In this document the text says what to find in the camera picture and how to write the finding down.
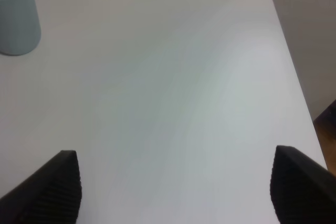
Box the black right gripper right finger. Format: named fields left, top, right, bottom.
left=270, top=145, right=335, bottom=223

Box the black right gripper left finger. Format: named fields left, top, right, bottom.
left=1, top=150, right=82, bottom=223

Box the teal green cup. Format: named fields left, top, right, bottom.
left=1, top=0, right=41, bottom=56

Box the brown wooden furniture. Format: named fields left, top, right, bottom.
left=313, top=101, right=335, bottom=175

